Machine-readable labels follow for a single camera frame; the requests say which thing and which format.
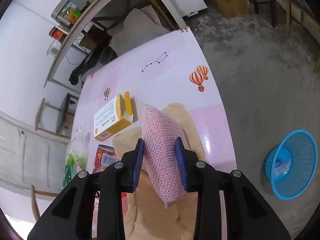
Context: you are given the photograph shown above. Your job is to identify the clear plastic zip bag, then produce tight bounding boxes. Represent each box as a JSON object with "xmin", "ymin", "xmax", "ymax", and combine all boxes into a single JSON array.
[{"xmin": 274, "ymin": 155, "xmax": 293, "ymax": 178}]

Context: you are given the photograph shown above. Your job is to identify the pink bubble wrap bag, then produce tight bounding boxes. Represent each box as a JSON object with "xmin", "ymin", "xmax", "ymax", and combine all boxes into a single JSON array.
[{"xmin": 140, "ymin": 102, "xmax": 190, "ymax": 210}]

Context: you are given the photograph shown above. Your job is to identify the red drink can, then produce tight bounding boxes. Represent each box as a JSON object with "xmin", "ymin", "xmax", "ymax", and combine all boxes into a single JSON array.
[{"xmin": 92, "ymin": 144, "xmax": 118, "ymax": 174}]

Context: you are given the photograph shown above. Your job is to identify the white chest freezer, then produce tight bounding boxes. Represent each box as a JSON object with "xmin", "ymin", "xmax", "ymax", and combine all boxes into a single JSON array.
[{"xmin": 164, "ymin": 0, "xmax": 208, "ymax": 18}]

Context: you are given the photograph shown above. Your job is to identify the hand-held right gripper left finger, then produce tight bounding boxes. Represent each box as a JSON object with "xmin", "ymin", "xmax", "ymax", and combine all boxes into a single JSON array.
[{"xmin": 27, "ymin": 138, "xmax": 145, "ymax": 240}]

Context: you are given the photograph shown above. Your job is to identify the grey sacks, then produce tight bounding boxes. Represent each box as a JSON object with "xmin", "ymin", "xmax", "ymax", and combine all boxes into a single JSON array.
[{"xmin": 107, "ymin": 5, "xmax": 170, "ymax": 55}]

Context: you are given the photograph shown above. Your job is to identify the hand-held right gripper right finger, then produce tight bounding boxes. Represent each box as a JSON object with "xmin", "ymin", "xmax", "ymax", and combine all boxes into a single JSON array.
[{"xmin": 174, "ymin": 137, "xmax": 292, "ymax": 240}]

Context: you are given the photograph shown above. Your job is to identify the dark wooden stool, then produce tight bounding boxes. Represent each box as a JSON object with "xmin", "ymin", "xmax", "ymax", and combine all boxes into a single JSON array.
[{"xmin": 246, "ymin": 0, "xmax": 292, "ymax": 28}]

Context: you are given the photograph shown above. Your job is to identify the glass bowl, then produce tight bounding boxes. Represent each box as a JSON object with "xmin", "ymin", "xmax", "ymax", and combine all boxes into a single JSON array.
[{"xmin": 46, "ymin": 40, "xmax": 63, "ymax": 57}]

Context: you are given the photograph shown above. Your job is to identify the clear bottle with green label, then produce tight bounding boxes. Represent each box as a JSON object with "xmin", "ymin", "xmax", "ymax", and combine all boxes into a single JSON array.
[{"xmin": 62, "ymin": 127, "xmax": 90, "ymax": 189}]

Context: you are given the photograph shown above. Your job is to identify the red jar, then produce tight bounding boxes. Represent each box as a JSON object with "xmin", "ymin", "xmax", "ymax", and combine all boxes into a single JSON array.
[{"xmin": 49, "ymin": 26, "xmax": 69, "ymax": 42}]

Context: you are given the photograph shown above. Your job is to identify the blue plastic basket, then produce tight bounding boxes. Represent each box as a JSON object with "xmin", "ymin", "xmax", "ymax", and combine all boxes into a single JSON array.
[{"xmin": 265, "ymin": 129, "xmax": 318, "ymax": 200}]

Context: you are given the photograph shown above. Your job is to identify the small cardboard box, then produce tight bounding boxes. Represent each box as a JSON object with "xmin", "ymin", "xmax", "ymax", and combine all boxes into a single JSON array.
[{"xmin": 80, "ymin": 25, "xmax": 110, "ymax": 53}]

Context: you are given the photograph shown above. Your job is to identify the long wooden shelf table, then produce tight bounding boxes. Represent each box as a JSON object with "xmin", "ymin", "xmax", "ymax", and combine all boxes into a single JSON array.
[{"xmin": 44, "ymin": 0, "xmax": 180, "ymax": 93}]

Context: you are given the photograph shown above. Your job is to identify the silver metal pot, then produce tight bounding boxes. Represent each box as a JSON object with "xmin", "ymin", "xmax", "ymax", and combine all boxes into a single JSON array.
[{"xmin": 51, "ymin": 0, "xmax": 93, "ymax": 28}]

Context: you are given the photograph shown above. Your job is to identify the large cardboard box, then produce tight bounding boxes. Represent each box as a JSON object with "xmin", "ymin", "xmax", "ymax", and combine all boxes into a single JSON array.
[{"xmin": 206, "ymin": 0, "xmax": 250, "ymax": 19}]

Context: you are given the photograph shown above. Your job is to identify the light wooden chair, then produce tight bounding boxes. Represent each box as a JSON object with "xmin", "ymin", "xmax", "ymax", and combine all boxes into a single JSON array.
[
  {"xmin": 35, "ymin": 92, "xmax": 78, "ymax": 138},
  {"xmin": 30, "ymin": 184, "xmax": 59, "ymax": 222}
]

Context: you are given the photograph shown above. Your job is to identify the dark cloth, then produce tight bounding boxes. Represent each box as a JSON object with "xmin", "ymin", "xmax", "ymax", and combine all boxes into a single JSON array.
[{"xmin": 69, "ymin": 46, "xmax": 118, "ymax": 85}]

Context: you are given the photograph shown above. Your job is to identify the white cabinet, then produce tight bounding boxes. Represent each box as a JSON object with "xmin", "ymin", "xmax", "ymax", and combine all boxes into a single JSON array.
[{"xmin": 0, "ymin": 111, "xmax": 73, "ymax": 197}]

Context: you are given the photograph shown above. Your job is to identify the white yellow medicine box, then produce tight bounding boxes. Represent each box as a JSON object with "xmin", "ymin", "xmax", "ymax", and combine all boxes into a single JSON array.
[{"xmin": 94, "ymin": 92, "xmax": 138, "ymax": 141}]

